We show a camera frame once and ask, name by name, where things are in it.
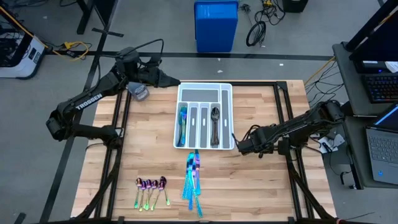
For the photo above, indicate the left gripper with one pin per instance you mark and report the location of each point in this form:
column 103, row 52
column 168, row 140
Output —
column 150, row 77

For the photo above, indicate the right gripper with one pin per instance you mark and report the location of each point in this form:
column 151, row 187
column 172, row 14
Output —
column 258, row 141

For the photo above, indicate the white cutlery organizer tray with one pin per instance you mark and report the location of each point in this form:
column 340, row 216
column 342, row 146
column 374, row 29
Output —
column 200, row 95

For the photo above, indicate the iridescent blue fork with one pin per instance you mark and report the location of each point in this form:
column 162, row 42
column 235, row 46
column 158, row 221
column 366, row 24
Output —
column 184, row 113
column 180, row 137

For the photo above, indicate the large dark iridescent spoon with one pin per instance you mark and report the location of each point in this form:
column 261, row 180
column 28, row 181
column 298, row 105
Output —
column 215, row 113

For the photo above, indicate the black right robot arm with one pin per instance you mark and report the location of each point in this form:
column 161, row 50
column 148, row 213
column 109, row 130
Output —
column 304, row 123

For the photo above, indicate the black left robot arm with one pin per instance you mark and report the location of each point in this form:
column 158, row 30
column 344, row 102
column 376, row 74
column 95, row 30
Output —
column 90, row 101

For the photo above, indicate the Dawn spray bottle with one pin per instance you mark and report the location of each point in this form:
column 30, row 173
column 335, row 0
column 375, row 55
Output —
column 139, row 92

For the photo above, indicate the blue plastic bin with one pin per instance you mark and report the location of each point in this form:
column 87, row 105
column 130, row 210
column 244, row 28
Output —
column 216, row 28

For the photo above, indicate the white power adapter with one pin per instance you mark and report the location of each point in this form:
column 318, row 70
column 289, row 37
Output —
column 337, row 141

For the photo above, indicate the black stand leg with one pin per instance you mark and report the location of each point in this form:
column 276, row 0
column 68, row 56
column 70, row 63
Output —
column 104, row 12

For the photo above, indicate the dark laptop desk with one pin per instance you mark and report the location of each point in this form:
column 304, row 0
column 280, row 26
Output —
column 354, row 155

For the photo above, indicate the gray side desk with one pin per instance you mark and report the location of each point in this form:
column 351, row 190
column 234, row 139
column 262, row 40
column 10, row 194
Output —
column 345, row 68

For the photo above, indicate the gray laptop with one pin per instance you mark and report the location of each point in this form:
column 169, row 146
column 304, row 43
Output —
column 384, row 149

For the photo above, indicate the black dock device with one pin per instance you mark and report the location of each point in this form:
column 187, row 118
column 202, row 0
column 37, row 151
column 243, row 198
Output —
column 370, row 67

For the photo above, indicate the black keyboard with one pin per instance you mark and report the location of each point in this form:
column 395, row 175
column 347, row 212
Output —
column 382, row 88

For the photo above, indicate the black box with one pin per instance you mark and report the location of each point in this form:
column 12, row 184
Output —
column 295, row 5

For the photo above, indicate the white and black equipment cart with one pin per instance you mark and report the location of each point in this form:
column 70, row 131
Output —
column 18, row 72

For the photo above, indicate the white paper sheet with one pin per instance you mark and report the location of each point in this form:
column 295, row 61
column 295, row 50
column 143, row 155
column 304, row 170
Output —
column 392, row 67

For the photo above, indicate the black desk monitor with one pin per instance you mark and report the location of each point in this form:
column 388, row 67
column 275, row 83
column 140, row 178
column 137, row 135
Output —
column 379, row 37

